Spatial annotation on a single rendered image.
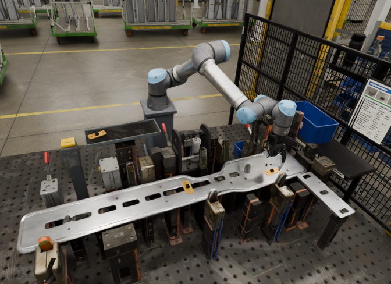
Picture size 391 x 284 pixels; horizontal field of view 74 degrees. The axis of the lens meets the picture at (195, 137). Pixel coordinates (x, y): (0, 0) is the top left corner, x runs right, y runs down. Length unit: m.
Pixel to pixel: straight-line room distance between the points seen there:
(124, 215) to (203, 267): 0.47
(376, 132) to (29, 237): 1.69
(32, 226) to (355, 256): 1.54
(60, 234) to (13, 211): 0.65
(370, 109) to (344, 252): 0.77
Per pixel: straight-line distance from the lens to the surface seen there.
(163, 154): 1.34
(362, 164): 1.71
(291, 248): 1.57
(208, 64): 1.26
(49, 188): 1.31
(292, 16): 3.69
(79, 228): 1.19
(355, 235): 1.79
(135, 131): 1.37
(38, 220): 1.28
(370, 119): 1.68
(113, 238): 1.09
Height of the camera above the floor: 1.92
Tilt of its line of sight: 35 degrees down
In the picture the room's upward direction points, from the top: 4 degrees clockwise
